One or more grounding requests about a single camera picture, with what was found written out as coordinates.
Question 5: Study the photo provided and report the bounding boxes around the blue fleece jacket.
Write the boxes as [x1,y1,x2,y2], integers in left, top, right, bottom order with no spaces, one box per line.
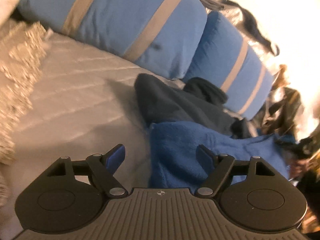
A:
[135,74,289,191]

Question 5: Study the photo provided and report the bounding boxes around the folded navy white clothes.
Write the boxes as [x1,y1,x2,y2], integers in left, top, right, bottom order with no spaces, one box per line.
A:
[220,0,280,56]

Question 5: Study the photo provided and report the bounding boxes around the quilted grey bedspread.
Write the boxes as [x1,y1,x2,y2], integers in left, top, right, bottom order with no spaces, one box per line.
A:
[0,31,186,238]

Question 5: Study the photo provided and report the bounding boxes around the black bag red trim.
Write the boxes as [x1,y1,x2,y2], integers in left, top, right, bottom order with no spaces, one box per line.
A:
[261,87,304,137]

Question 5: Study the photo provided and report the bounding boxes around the brown teddy bear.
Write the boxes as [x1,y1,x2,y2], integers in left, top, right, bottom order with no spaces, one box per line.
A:
[271,64,290,90]

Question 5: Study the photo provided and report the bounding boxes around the right blue striped pillow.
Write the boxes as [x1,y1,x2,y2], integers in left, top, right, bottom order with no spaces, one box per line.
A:
[183,11,273,119]

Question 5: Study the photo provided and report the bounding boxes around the blue striped pillow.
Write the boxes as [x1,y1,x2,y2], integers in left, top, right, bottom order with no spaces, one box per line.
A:
[18,0,207,79]
[183,11,273,119]

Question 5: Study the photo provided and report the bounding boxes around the lace trimmed pillow cover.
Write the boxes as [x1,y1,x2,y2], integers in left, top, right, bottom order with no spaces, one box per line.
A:
[0,19,49,205]

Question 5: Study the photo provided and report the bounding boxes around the left blue striped pillow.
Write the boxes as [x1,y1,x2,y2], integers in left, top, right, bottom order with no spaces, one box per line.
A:
[18,0,207,79]

